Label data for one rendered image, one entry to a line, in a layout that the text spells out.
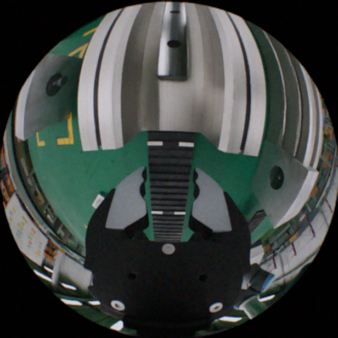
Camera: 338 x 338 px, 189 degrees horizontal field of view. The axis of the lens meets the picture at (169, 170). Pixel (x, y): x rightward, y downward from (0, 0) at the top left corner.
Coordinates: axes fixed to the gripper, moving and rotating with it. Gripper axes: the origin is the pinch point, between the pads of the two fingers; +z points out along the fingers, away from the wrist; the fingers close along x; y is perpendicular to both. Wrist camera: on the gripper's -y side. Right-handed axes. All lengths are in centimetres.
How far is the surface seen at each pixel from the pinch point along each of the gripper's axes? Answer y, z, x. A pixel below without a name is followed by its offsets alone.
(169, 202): 5.5, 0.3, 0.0
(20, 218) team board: 90, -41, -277
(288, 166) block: -3.1, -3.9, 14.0
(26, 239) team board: 125, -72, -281
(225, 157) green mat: -0.8, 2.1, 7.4
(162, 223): 9.9, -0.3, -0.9
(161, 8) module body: -20.9, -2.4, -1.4
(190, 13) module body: -19.2, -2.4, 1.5
